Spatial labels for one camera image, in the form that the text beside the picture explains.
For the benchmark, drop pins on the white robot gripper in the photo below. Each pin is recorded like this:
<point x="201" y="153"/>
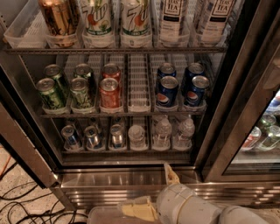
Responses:
<point x="171" y="199"/>

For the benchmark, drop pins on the redbull can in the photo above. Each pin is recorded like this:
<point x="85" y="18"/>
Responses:
<point x="70" y="134"/>
<point x="93" y="139"/>
<point x="117" y="137"/>

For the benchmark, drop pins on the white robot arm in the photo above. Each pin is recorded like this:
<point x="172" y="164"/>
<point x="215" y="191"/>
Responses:
<point x="207" y="213"/>

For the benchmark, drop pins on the front left pepsi can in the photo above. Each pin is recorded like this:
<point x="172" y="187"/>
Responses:
<point x="167" y="91"/>

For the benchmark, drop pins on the pepsi can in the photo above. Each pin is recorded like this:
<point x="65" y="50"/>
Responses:
<point x="195" y="92"/>
<point x="167" y="91"/>
<point x="165" y="69"/>
<point x="192" y="70"/>

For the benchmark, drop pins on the right glass fridge door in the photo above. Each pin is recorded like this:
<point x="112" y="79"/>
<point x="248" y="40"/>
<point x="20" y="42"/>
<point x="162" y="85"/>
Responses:
<point x="247" y="82"/>

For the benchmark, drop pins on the front right pepsi can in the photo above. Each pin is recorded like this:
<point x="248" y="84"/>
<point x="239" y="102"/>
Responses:
<point x="195" y="92"/>

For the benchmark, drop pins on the front orange soda can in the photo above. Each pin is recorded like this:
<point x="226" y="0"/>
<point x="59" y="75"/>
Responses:
<point x="110" y="93"/>

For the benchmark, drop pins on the orange soda can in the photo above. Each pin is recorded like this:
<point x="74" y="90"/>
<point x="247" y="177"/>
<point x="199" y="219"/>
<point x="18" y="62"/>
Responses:
<point x="110" y="93"/>
<point x="112" y="70"/>

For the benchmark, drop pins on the green can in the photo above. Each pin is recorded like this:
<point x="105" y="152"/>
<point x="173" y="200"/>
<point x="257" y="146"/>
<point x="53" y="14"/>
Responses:
<point x="80" y="93"/>
<point x="86" y="72"/>
<point x="56" y="73"/>
<point x="51" y="95"/>

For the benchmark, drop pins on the rear left pepsi can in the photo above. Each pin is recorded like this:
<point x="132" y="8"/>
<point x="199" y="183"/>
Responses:
<point x="165" y="69"/>

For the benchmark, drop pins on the rear right pepsi can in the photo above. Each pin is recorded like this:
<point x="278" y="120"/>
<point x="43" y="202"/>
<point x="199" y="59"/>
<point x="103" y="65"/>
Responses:
<point x="192" y="70"/>

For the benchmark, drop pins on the rear orange soda can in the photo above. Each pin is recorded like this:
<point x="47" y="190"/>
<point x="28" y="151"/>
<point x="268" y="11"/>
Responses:
<point x="112" y="70"/>

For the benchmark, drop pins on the front left green can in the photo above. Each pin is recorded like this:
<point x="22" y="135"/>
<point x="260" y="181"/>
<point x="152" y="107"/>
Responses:
<point x="51" y="95"/>

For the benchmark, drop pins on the open steel fridge door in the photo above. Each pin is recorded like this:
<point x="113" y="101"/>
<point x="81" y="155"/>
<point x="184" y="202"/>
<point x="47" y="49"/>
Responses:
<point x="33" y="140"/>

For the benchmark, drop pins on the rear left green can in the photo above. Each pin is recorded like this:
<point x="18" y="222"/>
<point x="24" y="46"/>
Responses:
<point x="56" y="73"/>

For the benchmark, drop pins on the gold tall can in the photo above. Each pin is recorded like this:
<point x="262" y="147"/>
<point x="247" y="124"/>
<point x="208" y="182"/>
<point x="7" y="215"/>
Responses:
<point x="61" y="19"/>

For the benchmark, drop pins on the empty top shelf tray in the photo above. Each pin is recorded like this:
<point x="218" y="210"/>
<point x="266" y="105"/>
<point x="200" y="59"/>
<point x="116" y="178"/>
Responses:
<point x="28" y="28"/>

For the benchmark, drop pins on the left clear plastic bin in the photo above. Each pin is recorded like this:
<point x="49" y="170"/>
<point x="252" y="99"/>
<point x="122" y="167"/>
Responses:
<point x="111" y="215"/>

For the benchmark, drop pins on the clear plastic bin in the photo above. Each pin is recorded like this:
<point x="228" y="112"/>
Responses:
<point x="272" y="216"/>
<point x="111" y="215"/>

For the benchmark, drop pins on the middle clear water bottle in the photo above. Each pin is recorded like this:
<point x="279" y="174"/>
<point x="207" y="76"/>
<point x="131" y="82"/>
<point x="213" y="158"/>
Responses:
<point x="161" y="137"/>

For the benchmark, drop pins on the clear water bottle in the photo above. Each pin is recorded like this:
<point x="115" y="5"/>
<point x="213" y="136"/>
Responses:
<point x="183" y="138"/>
<point x="136" y="137"/>
<point x="161" y="137"/>

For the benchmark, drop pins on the left clear water bottle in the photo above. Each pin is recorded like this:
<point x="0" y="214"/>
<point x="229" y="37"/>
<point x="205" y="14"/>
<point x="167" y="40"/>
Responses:
<point x="136" y="137"/>

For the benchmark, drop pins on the right clear water bottle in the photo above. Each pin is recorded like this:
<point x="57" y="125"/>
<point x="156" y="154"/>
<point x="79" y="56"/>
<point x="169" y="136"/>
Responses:
<point x="183" y="138"/>

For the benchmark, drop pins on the right clear plastic bin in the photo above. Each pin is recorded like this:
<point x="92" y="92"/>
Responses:
<point x="272" y="216"/>

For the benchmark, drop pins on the left teas tea bottle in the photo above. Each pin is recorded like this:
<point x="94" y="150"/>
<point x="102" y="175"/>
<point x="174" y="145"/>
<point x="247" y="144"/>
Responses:
<point x="172" y="21"/>

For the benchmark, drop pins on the teas tea bottle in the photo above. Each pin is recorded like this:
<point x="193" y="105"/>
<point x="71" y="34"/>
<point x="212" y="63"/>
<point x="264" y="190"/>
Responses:
<point x="172" y="21"/>
<point x="212" y="21"/>

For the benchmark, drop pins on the right 7up bottle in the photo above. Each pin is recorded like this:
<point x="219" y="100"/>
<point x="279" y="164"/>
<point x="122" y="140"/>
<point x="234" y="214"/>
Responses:
<point x="135" y="16"/>

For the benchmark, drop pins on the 7up bottle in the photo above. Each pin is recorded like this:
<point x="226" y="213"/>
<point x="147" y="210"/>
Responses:
<point x="135" y="16"/>
<point x="98" y="16"/>

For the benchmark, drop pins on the right teas tea bottle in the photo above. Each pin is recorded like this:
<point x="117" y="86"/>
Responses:
<point x="212" y="21"/>

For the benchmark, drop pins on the left 7up bottle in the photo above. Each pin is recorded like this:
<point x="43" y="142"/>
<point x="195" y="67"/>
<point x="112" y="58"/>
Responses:
<point x="98" y="16"/>

